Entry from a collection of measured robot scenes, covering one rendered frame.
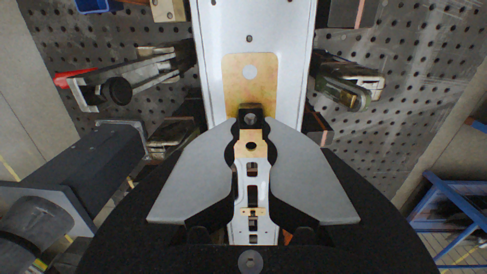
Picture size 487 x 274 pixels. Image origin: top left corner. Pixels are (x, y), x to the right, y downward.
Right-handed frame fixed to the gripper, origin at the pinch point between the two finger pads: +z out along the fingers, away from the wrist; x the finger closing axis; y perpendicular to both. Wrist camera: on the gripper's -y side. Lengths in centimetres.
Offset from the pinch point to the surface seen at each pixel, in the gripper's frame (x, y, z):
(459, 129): 181, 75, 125
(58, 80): -25.5, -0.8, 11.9
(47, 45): -73, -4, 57
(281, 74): 6.1, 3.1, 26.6
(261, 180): 2.4, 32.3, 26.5
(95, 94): -15.3, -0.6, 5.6
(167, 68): -13.8, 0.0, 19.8
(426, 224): 194, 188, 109
